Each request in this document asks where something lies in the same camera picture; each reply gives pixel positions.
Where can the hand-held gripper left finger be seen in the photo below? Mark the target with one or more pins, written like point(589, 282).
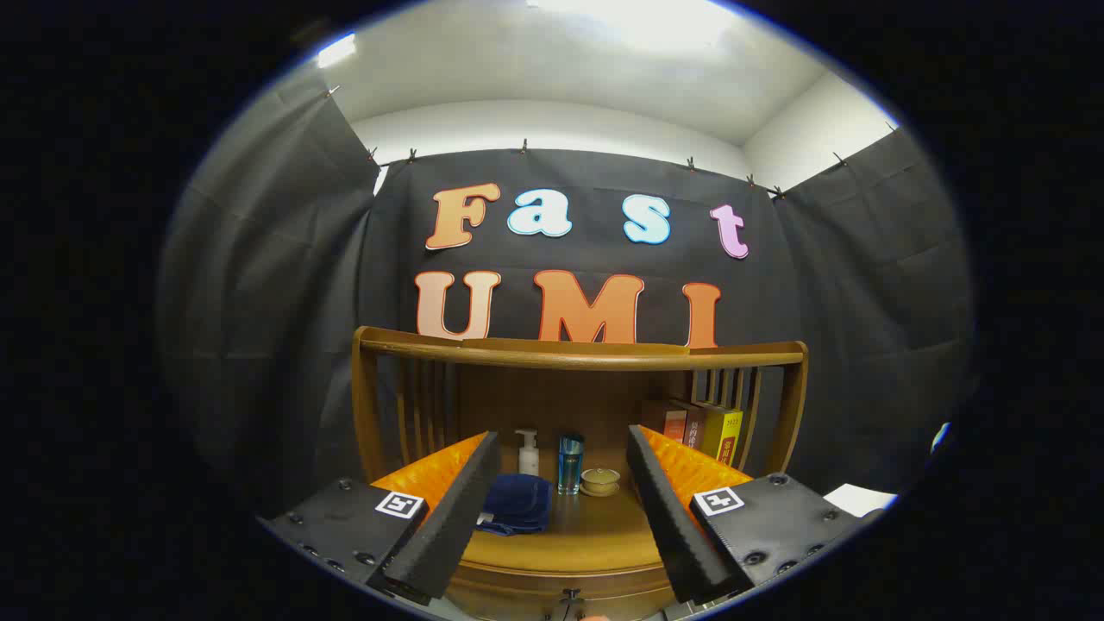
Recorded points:
point(457, 517)

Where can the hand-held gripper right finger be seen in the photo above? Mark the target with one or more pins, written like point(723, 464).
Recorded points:
point(668, 517)

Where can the wooden drawer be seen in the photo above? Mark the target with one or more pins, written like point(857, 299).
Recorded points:
point(517, 597)

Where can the black drawer knob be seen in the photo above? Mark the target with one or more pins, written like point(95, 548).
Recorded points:
point(570, 597)

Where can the wooden countertop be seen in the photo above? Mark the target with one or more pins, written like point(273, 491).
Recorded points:
point(595, 528)

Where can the wooden cabinet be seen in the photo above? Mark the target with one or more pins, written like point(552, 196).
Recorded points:
point(569, 354)

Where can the blue folded towel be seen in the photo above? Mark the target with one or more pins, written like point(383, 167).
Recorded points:
point(517, 504)

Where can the yellow-green lidded tea cup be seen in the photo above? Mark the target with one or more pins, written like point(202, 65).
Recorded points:
point(599, 481)

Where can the white pump bottle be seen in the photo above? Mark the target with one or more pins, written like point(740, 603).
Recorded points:
point(528, 457)

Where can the beige book orange spine top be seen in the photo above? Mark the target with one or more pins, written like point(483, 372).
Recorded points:
point(673, 424)

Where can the brown book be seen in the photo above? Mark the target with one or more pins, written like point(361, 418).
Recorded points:
point(695, 427)

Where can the yellow book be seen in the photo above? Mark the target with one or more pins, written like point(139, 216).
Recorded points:
point(724, 435)

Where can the tall blue glass bottle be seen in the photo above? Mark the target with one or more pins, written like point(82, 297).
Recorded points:
point(570, 466)

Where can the white box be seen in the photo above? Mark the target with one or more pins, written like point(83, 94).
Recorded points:
point(858, 498)

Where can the row of metal clips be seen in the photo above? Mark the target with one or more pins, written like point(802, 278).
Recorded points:
point(523, 145)

